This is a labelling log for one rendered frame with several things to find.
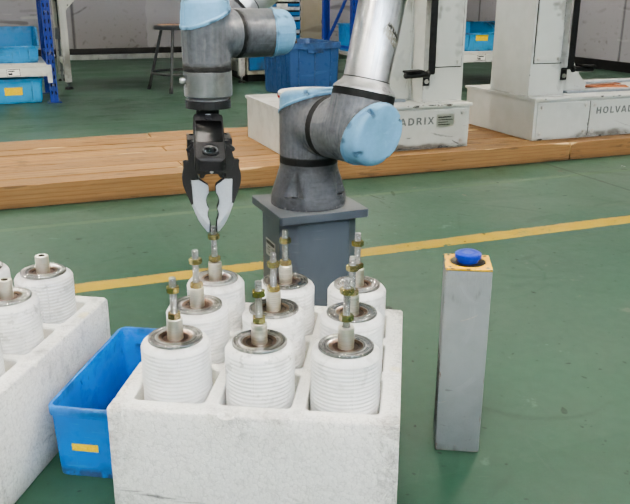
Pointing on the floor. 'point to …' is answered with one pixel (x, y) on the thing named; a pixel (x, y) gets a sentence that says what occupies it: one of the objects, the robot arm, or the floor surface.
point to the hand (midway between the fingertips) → (213, 225)
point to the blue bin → (94, 404)
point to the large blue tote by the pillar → (303, 65)
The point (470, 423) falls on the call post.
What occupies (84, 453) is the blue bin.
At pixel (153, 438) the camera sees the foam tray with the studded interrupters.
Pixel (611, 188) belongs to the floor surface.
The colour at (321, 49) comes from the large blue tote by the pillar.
